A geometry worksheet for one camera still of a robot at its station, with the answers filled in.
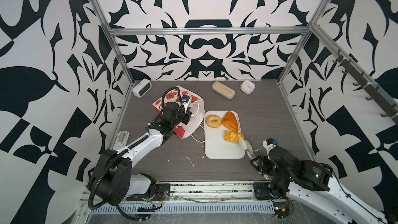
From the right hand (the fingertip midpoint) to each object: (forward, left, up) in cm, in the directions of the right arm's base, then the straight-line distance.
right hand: (251, 164), depth 70 cm
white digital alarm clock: (+52, +62, -5) cm, 81 cm away
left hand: (+29, +29, +7) cm, 41 cm away
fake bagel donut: (+25, +15, -9) cm, 31 cm away
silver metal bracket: (+17, +68, -10) cm, 71 cm away
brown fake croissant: (+27, +5, -8) cm, 29 cm away
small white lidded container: (+57, -12, -11) cm, 59 cm away
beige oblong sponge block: (+53, +6, -10) cm, 54 cm away
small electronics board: (-16, -13, -14) cm, 25 cm away
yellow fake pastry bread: (+17, +5, -8) cm, 19 cm away
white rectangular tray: (+13, +14, -12) cm, 23 cm away
